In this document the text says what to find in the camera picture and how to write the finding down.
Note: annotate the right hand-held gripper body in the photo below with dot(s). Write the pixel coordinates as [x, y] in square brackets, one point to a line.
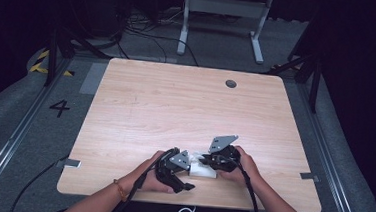
[227, 159]

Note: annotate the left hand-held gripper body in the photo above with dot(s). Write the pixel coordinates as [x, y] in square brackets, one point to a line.
[166, 166]

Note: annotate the person's right hand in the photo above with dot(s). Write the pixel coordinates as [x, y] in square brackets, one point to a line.
[246, 170]

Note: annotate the person's left hand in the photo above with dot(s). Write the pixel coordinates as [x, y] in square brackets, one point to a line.
[145, 180]

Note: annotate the grey round table grommet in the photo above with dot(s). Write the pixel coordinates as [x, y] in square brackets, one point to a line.
[231, 84]

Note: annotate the small grey tape piece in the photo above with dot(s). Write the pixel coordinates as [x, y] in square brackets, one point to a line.
[309, 177]
[71, 163]

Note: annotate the grey floor tape patch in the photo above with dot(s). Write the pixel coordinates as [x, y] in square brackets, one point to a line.
[94, 79]

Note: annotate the black metal stand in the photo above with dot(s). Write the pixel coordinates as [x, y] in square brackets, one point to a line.
[315, 85]
[51, 59]

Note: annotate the yellow black hazard tape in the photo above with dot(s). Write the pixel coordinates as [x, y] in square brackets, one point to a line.
[38, 67]

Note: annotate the aluminium floor rail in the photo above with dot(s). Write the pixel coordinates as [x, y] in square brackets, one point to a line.
[13, 140]
[331, 156]

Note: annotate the white metal desk frame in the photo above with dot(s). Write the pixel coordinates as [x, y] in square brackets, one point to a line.
[226, 6]

